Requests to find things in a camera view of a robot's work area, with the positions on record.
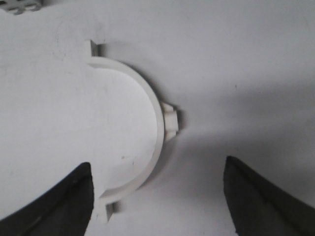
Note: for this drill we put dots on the white circuit breaker red switch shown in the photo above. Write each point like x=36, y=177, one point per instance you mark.
x=17, y=7

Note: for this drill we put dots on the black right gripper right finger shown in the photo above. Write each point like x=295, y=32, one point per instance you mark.
x=260, y=208

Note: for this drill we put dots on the white half pipe clamp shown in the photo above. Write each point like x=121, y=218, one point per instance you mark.
x=137, y=125

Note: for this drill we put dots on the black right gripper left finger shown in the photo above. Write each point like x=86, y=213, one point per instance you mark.
x=64, y=210

